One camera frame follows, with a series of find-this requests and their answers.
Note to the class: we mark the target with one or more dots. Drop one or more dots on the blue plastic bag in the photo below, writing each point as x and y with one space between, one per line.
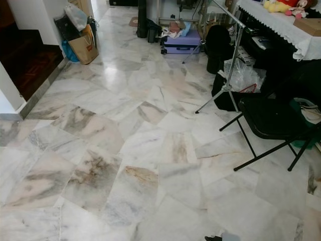
69 52

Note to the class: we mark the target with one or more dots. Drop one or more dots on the brown paper bag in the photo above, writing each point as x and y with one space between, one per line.
83 49

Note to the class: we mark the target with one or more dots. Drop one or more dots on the white plastic bag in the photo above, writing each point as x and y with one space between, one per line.
76 16

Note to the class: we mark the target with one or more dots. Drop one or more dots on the brown doormat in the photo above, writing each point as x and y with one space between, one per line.
133 21

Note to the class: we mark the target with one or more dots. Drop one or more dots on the tall black cylinder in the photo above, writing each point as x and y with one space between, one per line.
141 19

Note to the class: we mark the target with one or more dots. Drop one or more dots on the purple suitcase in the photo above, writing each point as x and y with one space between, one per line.
182 43

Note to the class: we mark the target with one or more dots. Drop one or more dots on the pile of clothes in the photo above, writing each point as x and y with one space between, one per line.
176 29

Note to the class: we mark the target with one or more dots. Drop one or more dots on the black floor bag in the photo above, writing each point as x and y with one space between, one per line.
220 95

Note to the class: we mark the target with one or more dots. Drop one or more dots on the black backpack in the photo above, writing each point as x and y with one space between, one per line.
216 46

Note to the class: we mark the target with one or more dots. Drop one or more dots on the silver tripod stand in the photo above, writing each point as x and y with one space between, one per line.
232 65

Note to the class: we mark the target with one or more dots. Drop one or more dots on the clear plastic bag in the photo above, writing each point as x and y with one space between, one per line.
243 76

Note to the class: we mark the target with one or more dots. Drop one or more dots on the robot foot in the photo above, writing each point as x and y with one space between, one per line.
223 237

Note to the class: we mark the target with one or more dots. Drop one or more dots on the black folding chair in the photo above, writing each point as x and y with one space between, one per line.
273 120

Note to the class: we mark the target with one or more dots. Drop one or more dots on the black piano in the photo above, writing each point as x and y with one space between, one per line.
276 57

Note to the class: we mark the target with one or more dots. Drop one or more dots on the yellow plush toy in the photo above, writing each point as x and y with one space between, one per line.
276 6

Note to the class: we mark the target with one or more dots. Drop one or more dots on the white lace tablecloth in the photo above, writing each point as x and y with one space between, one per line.
283 26

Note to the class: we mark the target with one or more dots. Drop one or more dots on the green plastic basket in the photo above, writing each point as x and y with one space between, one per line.
305 143

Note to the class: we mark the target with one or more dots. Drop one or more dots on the red mouse plush toy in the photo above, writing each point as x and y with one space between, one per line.
300 9

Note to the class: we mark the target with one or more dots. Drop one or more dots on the brown cardboard box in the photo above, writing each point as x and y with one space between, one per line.
308 27

